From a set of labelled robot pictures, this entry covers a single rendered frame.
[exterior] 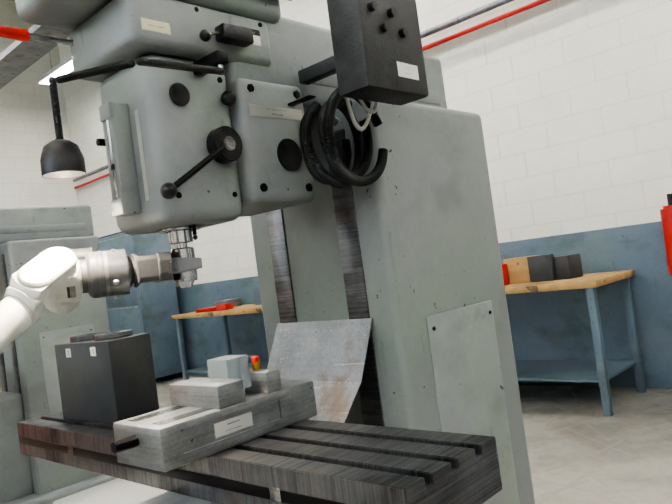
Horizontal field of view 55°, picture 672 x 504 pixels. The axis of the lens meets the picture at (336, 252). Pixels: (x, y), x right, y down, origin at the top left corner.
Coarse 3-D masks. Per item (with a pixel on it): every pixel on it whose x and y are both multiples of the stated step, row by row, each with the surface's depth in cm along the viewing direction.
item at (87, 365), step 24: (72, 336) 161; (96, 336) 151; (120, 336) 151; (144, 336) 155; (72, 360) 155; (96, 360) 149; (120, 360) 148; (144, 360) 154; (72, 384) 155; (96, 384) 150; (120, 384) 148; (144, 384) 153; (72, 408) 156; (96, 408) 150; (120, 408) 147; (144, 408) 152
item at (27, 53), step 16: (496, 0) 518; (512, 0) 510; (544, 0) 492; (464, 16) 538; (32, 32) 563; (48, 32) 566; (64, 32) 571; (432, 32) 561; (464, 32) 540; (16, 48) 592; (32, 48) 597; (48, 48) 602; (0, 64) 625; (16, 64) 631; (32, 64) 636; (0, 80) 668; (80, 176) 1015
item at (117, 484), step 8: (112, 480) 129; (120, 480) 128; (96, 488) 125; (104, 488) 124; (112, 488) 124; (120, 488) 123; (128, 488) 122; (136, 488) 122; (144, 488) 121; (152, 488) 120; (72, 496) 122; (80, 496) 121; (88, 496) 121; (96, 496) 120; (104, 496) 119; (112, 496) 119; (120, 496) 118; (128, 496) 118; (136, 496) 117; (144, 496) 116; (152, 496) 116; (160, 496) 115; (168, 496) 114; (176, 496) 114; (184, 496) 113
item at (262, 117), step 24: (240, 96) 130; (264, 96) 134; (288, 96) 139; (240, 120) 129; (264, 120) 133; (288, 120) 138; (264, 144) 132; (288, 144) 136; (240, 168) 130; (264, 168) 131; (288, 168) 136; (240, 192) 131; (264, 192) 131; (288, 192) 135; (312, 192) 141; (240, 216) 153
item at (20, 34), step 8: (0, 32) 117; (8, 32) 118; (16, 32) 119; (24, 32) 120; (24, 40) 120; (40, 40) 123; (48, 40) 124; (56, 40) 125; (64, 40) 126; (72, 40) 127
